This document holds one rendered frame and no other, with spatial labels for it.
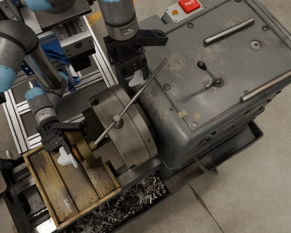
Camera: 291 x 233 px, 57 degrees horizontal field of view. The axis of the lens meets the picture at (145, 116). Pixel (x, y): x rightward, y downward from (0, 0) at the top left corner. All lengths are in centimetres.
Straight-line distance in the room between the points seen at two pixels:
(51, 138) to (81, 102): 105
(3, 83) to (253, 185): 183
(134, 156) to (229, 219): 133
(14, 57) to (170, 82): 48
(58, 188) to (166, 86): 65
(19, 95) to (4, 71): 140
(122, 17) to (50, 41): 77
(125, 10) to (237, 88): 49
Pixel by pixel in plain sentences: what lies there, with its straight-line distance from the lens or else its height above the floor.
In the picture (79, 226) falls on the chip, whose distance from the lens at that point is 152.
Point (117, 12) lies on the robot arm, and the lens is 61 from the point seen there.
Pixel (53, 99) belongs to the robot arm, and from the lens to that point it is 122.
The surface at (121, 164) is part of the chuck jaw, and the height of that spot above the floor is 111.
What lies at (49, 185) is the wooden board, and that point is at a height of 89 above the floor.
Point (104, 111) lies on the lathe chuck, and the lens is 90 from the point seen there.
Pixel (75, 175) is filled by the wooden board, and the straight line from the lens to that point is 123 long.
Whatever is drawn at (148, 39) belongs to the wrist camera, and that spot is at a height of 148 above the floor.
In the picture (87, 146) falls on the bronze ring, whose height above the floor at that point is 113.
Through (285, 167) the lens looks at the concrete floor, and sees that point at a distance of 233.
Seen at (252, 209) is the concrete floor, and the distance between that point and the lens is 220.
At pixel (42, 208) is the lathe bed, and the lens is 130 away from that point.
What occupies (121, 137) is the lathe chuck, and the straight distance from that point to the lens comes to 88.
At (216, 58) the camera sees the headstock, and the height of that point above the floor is 126.
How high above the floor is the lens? 206
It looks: 70 degrees down
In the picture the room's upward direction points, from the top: 2 degrees counter-clockwise
